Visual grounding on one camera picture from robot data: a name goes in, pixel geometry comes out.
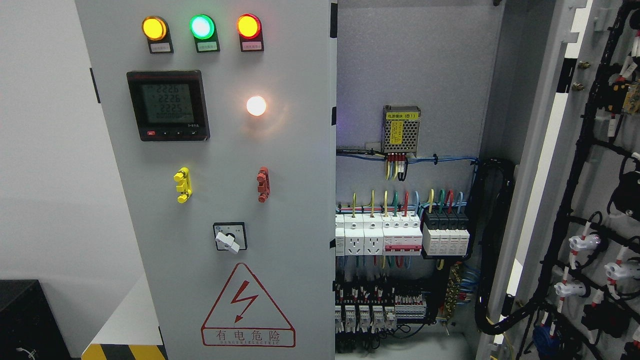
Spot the black right cable conduit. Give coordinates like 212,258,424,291
462,157,538,336

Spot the black surge protector block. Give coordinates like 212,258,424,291
421,210,471,261

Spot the relay and terminal row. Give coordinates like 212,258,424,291
333,276,435,334

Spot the red terminal post block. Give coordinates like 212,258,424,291
256,166,271,203

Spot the white indicator light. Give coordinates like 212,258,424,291
246,95,267,117

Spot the grey cabinet door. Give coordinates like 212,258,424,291
463,0,639,360
76,0,337,360

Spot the yellow indicator light left door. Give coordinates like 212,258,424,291
141,15,174,54

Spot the white socket breaker row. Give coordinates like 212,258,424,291
334,212,423,256

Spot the red indicator light left door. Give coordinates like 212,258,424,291
237,13,265,52

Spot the yellow terminal post block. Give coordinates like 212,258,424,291
173,167,193,204

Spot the metal mesh power supply module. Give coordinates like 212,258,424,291
381,105,421,154

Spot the red electric hazard warning sticker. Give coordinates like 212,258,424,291
201,262,296,347

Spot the black digital power meter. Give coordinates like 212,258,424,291
126,70,210,142

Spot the green indicator light left door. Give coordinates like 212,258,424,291
189,14,220,53

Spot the black box at left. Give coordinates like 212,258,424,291
0,279,71,360

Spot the white rotary selector switch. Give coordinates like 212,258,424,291
212,221,247,255

